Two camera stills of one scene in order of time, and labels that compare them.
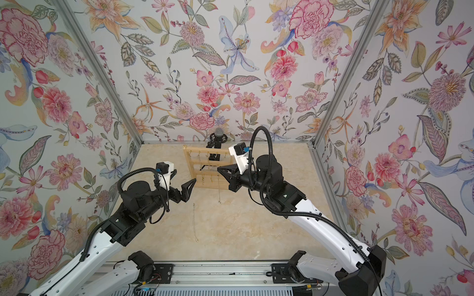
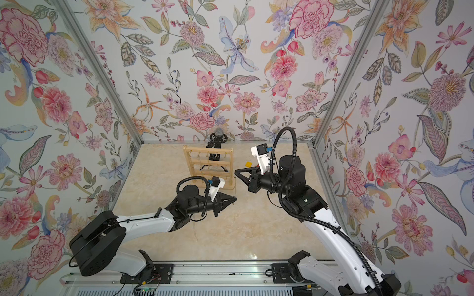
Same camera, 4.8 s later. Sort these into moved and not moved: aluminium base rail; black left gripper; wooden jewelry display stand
Moved: black left gripper
Not moved: aluminium base rail; wooden jewelry display stand
